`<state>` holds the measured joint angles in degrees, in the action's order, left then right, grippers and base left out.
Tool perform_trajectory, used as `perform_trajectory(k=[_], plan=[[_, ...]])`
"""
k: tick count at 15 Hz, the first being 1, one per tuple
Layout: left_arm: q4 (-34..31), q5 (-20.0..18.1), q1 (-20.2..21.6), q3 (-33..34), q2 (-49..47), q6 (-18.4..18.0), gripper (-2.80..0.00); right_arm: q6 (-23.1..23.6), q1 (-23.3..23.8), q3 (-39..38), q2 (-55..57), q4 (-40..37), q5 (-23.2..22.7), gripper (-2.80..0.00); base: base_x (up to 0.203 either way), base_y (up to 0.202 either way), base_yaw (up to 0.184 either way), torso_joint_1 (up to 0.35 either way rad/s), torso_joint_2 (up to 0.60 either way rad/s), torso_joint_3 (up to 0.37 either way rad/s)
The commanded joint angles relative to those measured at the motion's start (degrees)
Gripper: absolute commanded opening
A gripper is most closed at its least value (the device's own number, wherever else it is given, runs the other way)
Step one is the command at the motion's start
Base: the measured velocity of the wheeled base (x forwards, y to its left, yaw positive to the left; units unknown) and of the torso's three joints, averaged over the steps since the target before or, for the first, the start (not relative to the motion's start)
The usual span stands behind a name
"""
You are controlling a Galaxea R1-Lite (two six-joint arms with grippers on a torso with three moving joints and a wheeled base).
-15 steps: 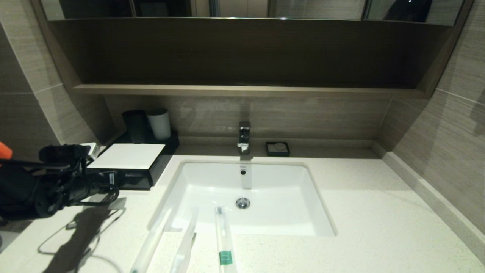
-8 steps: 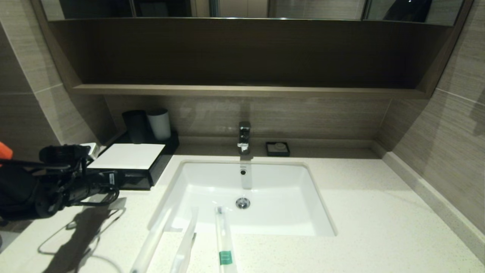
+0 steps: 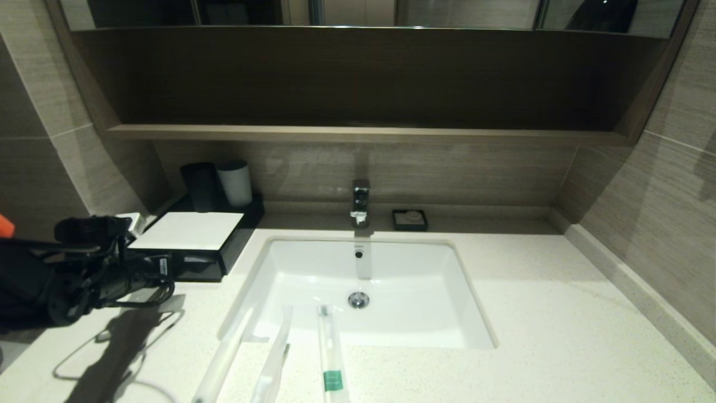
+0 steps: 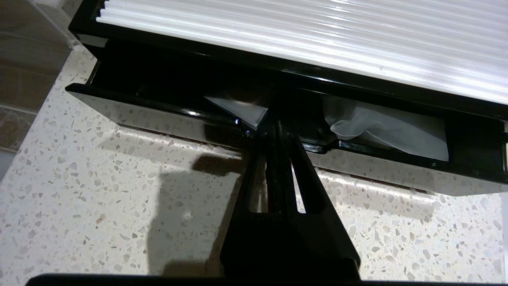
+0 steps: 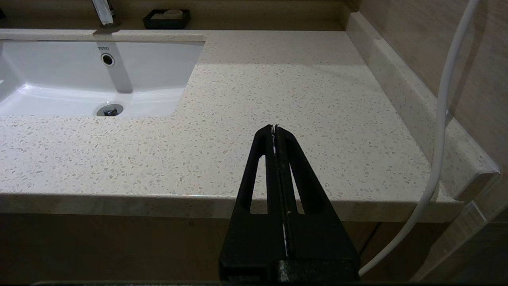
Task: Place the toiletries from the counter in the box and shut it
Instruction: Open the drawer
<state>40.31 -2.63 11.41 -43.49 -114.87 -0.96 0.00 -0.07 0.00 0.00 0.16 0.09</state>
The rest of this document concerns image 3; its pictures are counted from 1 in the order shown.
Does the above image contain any long white packet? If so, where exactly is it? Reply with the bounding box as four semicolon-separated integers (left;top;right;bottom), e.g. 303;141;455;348
192;305;258;403

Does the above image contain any black box with white lid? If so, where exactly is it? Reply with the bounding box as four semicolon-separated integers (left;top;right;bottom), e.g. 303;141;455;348
126;193;266;282

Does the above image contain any black cup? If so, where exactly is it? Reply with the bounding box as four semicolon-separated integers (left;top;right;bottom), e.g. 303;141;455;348
180;162;222;213

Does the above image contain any white cup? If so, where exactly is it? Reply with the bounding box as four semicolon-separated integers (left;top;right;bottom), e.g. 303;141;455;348
216;161;253;208

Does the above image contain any wrapped toothbrush with green label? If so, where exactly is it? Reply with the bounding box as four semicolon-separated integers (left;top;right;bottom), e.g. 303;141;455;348
316;304;352;403

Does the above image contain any chrome faucet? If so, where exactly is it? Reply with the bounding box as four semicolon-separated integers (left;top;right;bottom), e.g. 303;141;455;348
350;179;371;228

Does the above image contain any black soap dish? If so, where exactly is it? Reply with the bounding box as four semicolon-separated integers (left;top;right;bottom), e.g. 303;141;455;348
392;209;429;232

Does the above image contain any white ceramic sink basin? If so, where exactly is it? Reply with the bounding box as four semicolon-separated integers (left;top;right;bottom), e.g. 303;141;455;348
218;236;498;350

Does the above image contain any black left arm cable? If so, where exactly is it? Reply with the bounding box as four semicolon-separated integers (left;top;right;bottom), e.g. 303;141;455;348
101;277;177;310

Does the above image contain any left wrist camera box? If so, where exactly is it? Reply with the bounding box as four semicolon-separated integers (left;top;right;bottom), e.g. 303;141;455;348
54;213;147;251

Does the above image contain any brown wooden wall shelf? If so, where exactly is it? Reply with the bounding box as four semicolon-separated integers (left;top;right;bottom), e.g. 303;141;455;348
45;25;700;147

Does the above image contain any wall mirror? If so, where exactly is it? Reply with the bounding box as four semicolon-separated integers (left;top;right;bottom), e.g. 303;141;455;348
59;0;689;39

